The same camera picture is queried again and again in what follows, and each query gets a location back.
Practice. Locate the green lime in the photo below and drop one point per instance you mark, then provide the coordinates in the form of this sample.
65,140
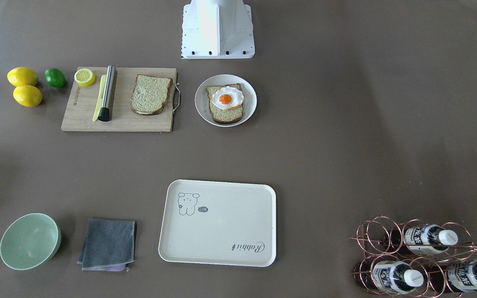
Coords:
55,77

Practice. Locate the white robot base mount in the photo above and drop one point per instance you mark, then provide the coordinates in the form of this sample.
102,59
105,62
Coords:
217,29

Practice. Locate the fried egg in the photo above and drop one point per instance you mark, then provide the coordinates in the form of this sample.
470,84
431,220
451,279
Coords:
227,98

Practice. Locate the white round plate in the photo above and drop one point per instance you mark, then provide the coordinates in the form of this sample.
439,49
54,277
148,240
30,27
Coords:
202,101

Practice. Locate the copper wire bottle rack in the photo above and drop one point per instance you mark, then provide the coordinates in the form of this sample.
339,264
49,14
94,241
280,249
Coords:
416,259

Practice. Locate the yellow lemon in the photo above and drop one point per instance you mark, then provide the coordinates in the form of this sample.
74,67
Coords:
20,76
28,96

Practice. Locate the half lemon slice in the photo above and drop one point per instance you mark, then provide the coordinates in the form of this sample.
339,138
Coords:
84,77

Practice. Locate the bread slice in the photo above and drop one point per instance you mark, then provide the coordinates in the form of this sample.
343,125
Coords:
150,94
224,116

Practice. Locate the steel muddler black tip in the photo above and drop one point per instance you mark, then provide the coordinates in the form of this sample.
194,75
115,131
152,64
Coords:
104,113

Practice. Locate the green bowl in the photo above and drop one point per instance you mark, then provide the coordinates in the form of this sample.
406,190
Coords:
30,241

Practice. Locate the wooden cutting board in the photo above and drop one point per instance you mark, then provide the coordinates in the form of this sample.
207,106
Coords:
82,102

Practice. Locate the grey folded cloth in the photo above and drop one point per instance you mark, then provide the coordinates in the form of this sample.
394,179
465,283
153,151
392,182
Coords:
109,245

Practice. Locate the tea bottle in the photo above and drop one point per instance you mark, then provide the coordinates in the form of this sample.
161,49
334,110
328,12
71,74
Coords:
456,278
421,240
387,277

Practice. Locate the tea bottle top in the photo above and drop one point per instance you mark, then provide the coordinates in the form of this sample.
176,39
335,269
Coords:
421,240

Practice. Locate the cream rabbit tray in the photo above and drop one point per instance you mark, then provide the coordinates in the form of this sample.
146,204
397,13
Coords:
209,222

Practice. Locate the yellow lemon upper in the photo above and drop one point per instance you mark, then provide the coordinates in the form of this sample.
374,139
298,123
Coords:
20,76

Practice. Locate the yellow lemon lower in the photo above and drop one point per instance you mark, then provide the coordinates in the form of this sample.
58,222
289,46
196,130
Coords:
28,96

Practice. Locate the yellow plastic knife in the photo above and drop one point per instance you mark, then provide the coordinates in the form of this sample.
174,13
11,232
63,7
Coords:
98,105

